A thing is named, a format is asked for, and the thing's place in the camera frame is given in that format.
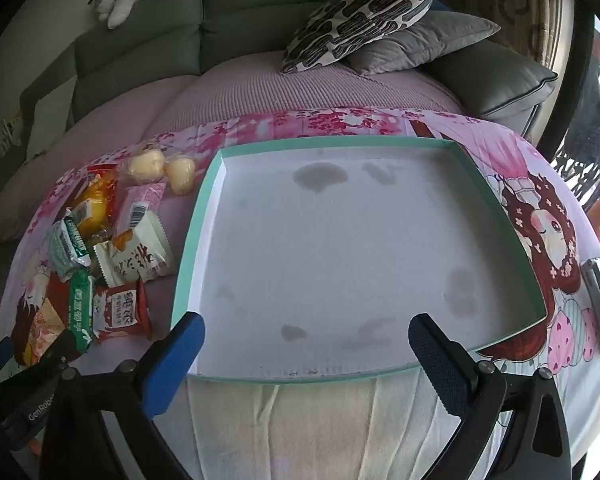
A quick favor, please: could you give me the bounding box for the pink printed blanket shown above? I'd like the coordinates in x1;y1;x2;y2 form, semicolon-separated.
7;105;600;480

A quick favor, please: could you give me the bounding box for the teal shallow cardboard box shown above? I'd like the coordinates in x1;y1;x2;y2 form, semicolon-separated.
171;136;548;385

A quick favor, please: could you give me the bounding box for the dark green snack packet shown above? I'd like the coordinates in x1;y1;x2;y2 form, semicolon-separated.
67;269;98;353

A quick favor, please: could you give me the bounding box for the black and white patterned pillow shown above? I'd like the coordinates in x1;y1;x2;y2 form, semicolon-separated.
280;0;440;75

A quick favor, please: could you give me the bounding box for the pink knitted sofa cover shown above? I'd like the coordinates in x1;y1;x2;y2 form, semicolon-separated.
0;45;463;241

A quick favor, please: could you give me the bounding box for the grey-green sofa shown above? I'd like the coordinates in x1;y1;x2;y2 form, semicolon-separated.
20;0;561;136

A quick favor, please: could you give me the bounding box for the cream and orange snack packet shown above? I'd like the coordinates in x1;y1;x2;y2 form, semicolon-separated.
11;272;81;367

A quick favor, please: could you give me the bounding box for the grey flat device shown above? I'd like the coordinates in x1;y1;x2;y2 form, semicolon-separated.
580;257;600;363

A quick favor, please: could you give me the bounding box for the clear yellow cake packet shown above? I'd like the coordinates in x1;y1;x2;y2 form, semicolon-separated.
70;172;118;241

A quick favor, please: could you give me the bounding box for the red snack packet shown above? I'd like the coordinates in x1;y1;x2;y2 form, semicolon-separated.
85;164;121;186

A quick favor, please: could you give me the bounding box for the black ornate metal chair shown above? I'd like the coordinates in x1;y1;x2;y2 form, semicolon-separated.
550;85;600;211

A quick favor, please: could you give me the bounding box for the white pastry packet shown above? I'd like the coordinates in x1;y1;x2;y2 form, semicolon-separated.
92;210;176;288

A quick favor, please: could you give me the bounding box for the red-brown snack packet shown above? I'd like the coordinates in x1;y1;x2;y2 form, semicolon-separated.
92;282;141;343

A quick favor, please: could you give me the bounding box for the labelled clear white bun packet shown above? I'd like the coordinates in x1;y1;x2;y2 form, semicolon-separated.
122;152;168;186

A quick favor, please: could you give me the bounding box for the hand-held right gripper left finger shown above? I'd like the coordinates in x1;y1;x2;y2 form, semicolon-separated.
40;311;206;480

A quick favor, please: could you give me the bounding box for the grey pillow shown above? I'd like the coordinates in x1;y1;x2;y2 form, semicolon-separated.
347;10;501;76

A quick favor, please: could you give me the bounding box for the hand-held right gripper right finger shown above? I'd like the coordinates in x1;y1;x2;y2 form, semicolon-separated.
407;312;573;480

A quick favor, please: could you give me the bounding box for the light green snack packet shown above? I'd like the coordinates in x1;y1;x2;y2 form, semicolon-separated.
49;215;95;282

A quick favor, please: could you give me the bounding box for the pink snack packet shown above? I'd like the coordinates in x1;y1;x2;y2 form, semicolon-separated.
111;182;167;236

